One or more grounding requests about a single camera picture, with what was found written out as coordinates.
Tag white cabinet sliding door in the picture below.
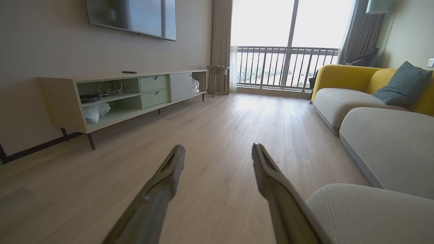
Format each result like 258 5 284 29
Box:
170 72 193 102

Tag wall-mounted flat television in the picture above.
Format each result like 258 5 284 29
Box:
85 0 177 42

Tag grey curtain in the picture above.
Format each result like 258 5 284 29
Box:
337 0 387 65

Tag beige TV cabinet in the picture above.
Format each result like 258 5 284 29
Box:
37 69 208 150

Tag dark grey throw pillow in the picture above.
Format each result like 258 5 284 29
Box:
373 61 433 108

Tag white sheer curtain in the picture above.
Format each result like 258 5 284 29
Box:
229 0 240 93

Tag dark stacked cables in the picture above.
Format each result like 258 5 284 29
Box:
80 93 100 104

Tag round wooden side table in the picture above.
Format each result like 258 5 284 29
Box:
206 65 230 98

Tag green cabinet drawer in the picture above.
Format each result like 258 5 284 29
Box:
139 75 169 93
141 89 170 109

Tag white coiled cables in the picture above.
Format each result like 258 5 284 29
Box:
98 81 132 97

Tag floor lamp pale shade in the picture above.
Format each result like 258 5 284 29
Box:
366 0 395 65

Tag dark balcony railing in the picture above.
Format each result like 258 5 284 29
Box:
231 46 339 90

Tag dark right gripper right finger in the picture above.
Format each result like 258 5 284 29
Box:
252 143 333 244

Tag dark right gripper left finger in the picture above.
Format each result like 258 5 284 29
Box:
102 145 186 244

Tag yellow sofa backrest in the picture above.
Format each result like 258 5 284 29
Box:
311 64 382 101
367 68 434 117

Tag grey window frame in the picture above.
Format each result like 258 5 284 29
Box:
236 0 339 99

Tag beige curtain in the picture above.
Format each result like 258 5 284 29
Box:
211 0 234 94

